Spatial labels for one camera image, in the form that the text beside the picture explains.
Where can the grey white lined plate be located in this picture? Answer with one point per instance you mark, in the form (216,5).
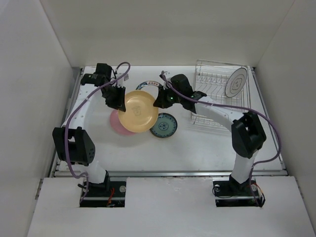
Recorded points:
(236,82)

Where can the metal wire dish rack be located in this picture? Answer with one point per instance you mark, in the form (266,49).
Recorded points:
(211,78)

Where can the dark green patterned plate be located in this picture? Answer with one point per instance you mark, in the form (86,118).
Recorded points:
(165,126)

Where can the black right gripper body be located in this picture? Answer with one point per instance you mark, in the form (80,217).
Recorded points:
(168,97)

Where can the white blue rimmed plate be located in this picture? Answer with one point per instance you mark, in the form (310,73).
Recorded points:
(148,83)

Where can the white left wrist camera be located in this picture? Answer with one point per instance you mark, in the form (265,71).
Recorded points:
(125,77)

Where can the pink plate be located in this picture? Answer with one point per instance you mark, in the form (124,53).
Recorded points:
(117,126)

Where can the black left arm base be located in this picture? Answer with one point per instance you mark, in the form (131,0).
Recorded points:
(110,195)

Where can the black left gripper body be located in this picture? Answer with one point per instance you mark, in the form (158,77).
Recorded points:
(110,93)

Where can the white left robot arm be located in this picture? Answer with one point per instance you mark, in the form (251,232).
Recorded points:
(73,143)

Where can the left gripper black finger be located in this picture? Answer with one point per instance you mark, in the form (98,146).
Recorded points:
(112,104)
(121,99)

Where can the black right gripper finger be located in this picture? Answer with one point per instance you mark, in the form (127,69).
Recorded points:
(168,101)
(160,101)

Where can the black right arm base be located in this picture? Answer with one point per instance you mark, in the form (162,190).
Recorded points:
(245,195)

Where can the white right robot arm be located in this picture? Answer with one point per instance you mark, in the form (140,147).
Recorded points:
(246,130)

